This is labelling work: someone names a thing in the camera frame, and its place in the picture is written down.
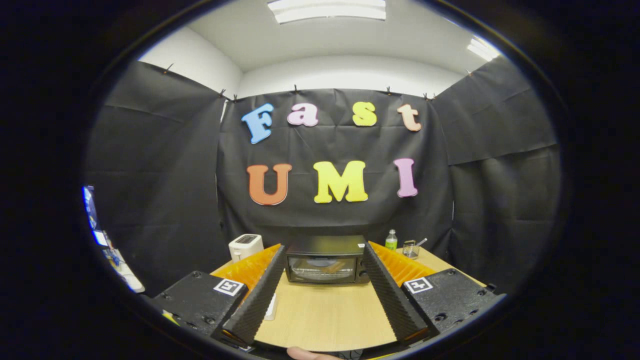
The black toaster oven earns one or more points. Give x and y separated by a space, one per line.
325 245

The white plastic tray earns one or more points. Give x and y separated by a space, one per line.
271 306

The green label drink bottle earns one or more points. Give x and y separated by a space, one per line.
391 242

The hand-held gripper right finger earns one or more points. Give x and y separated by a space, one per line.
392 300

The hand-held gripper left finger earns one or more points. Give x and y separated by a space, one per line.
257 300

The white pop-up toaster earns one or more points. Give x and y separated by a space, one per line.
245 248

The metal spoon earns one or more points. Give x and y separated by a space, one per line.
423 241

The small ceiling light panel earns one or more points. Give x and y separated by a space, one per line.
482 49

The long ceiling light panel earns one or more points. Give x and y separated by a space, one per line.
327 10

